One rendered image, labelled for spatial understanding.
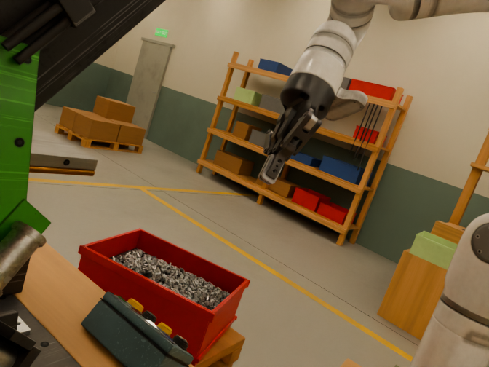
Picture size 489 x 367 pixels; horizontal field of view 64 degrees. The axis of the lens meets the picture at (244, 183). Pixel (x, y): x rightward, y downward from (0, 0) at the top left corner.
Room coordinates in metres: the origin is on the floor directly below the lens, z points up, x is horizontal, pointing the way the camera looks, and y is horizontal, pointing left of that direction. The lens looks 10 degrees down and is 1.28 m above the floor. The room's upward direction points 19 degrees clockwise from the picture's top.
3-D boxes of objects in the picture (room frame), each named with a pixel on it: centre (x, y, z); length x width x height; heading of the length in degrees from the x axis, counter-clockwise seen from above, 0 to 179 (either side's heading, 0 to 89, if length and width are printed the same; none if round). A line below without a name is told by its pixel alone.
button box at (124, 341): (0.53, 0.08, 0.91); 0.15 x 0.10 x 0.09; 59
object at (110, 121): (6.62, 2.56, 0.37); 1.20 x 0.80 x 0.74; 151
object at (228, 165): (6.28, -0.44, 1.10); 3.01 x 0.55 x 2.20; 53
